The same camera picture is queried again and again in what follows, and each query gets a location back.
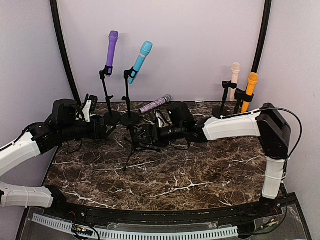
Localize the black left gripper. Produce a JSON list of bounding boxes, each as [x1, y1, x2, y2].
[[59, 118, 117, 142]]

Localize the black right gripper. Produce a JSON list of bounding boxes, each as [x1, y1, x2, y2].
[[133, 123, 185, 148]]

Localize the black stand holding purple microphone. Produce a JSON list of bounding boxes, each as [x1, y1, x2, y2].
[[99, 65, 121, 126]]

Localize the rhinestone silver-head microphone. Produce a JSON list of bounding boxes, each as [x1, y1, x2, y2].
[[138, 94, 172, 114]]

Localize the black tripod shock-mount stand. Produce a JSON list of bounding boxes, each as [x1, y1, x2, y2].
[[122, 124, 161, 172]]

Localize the purple microphone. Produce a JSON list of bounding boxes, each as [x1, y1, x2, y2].
[[106, 30, 119, 76]]

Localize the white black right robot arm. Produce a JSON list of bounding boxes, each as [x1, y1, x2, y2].
[[133, 102, 293, 217]]

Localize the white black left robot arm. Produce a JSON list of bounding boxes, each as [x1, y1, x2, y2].
[[0, 95, 115, 218]]

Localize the black stand holding blue microphone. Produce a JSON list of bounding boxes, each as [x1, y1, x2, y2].
[[120, 67, 141, 126]]

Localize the black stand holding white microphone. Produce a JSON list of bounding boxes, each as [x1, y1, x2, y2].
[[212, 80, 237, 119]]

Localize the black stand holding orange microphone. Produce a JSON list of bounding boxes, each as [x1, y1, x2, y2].
[[233, 88, 254, 115]]

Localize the cream white microphone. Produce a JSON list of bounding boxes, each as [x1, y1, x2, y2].
[[229, 62, 241, 102]]

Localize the light blue microphone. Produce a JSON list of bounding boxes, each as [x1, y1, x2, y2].
[[128, 41, 153, 85]]

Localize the orange microphone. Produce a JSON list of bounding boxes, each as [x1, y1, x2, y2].
[[241, 72, 258, 114]]

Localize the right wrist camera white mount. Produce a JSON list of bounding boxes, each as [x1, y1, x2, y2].
[[153, 110, 168, 128]]

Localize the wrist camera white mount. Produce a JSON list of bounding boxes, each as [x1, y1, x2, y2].
[[79, 94, 98, 123], [153, 110, 168, 128]]

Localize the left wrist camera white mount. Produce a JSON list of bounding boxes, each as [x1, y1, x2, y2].
[[79, 94, 98, 123]]

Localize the black right corner frame post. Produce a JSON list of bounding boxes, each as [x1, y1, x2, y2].
[[251, 0, 272, 74]]

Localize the black corner frame post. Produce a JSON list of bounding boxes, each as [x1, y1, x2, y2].
[[251, 0, 272, 74], [49, 0, 81, 104]]

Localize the white slotted cable duct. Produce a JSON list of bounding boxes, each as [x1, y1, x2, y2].
[[31, 213, 239, 240]]

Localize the black left corner frame post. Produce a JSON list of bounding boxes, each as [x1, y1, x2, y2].
[[49, 0, 81, 104]]

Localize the black front table rail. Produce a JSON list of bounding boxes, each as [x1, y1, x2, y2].
[[44, 197, 286, 226]]

